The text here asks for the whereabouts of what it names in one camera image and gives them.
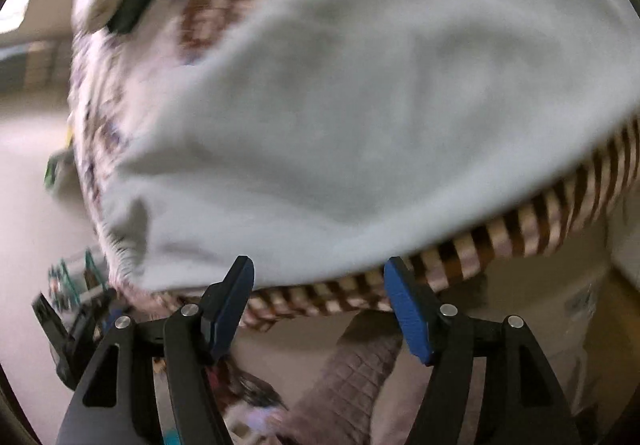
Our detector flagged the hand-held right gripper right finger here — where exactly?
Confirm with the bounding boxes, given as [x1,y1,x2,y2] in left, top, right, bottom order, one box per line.
[384,256,581,445]

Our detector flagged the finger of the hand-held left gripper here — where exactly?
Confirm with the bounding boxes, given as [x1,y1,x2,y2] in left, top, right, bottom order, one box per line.
[70,292,123,356]
[32,292,71,366]

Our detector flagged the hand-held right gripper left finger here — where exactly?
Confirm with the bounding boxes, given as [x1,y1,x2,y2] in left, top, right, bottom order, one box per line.
[55,255,256,445]

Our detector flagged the light green pants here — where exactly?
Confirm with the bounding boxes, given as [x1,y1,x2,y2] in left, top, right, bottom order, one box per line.
[102,0,640,291]

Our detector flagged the green and white object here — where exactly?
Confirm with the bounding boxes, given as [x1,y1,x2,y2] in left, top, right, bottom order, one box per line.
[44,149,77,196]

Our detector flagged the cardboard box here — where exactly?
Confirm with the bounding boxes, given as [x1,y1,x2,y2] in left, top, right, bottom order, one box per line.
[560,265,640,426]

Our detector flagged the floral blanket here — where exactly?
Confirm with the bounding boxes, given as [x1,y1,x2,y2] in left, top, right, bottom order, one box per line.
[67,0,640,331]

